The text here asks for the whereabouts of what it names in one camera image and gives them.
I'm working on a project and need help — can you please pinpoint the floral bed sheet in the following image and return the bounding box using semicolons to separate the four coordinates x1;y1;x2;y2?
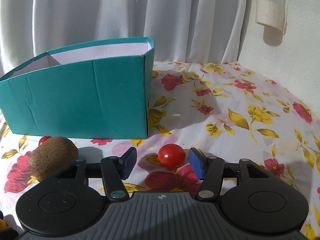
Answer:
0;60;320;240

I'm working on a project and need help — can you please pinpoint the white wall pipe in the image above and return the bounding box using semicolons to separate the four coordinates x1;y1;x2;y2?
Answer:
255;0;287;34

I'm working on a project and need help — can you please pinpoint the white curtain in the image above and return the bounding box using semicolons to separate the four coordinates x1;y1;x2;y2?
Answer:
1;0;246;74

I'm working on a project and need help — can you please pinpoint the teal cardboard box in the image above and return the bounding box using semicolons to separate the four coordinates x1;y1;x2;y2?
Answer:
1;37;155;139

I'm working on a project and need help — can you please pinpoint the brown kiwi fruit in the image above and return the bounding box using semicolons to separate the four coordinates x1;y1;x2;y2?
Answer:
29;136;79;182

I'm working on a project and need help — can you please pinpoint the red cherry tomato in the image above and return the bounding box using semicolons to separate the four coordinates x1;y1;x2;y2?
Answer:
157;144;185;168
38;135;51;146

